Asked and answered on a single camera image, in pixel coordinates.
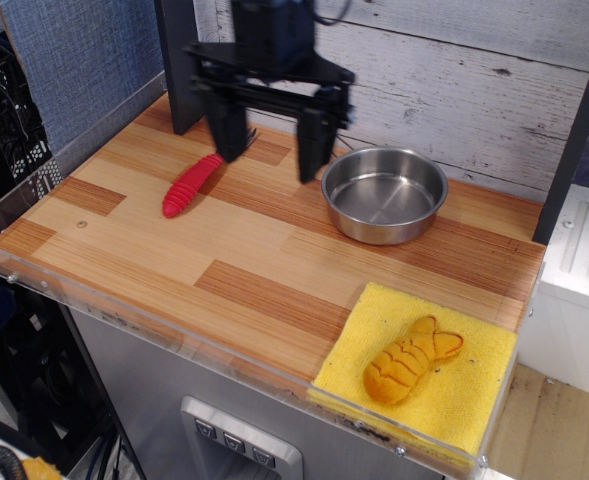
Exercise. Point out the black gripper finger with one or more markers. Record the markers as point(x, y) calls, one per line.
point(228, 125)
point(316, 131)

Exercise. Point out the dark grey right post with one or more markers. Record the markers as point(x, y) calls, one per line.
point(565, 172)

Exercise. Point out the black equipment rack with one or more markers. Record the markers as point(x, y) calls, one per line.
point(23, 141)

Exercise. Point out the white plastic block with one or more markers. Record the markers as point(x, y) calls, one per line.
point(554, 335)

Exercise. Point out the stainless steel cabinet panel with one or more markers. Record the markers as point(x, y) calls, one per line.
point(187, 415)

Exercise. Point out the yellow cloth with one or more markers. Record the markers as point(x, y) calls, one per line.
point(448, 412)

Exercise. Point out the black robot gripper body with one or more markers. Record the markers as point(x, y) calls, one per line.
point(275, 41)

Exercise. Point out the clear acrylic table guard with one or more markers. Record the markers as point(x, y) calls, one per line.
point(253, 270)

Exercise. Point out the dark grey left post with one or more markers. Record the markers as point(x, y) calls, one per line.
point(177, 27)

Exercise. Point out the stainless steel pan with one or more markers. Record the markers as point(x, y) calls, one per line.
point(383, 195)

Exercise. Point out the red handled metal fork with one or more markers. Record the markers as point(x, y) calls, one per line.
point(184, 190)

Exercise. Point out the orange plush fried shrimp toy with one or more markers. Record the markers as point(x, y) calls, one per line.
point(398, 367)

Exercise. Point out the dark grey post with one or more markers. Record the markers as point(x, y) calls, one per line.
point(565, 172)
point(177, 27)

